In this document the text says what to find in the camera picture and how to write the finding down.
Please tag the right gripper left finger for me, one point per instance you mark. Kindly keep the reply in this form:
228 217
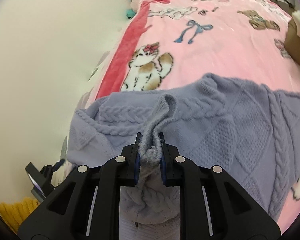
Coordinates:
86 204

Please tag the teal plush toy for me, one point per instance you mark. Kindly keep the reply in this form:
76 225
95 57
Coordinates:
130 13

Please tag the pink cartoon fleece blanket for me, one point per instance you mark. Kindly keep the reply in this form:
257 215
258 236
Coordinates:
174 43

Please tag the yellow knit sleeve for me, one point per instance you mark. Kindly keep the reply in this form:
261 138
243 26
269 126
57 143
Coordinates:
15 214

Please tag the brown folded garment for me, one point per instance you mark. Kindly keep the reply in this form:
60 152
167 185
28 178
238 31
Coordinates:
292 42

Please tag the lavender knit sweater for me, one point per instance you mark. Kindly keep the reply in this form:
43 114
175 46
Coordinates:
249 130

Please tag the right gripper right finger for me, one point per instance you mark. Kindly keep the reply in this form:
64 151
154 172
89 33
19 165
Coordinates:
212 204

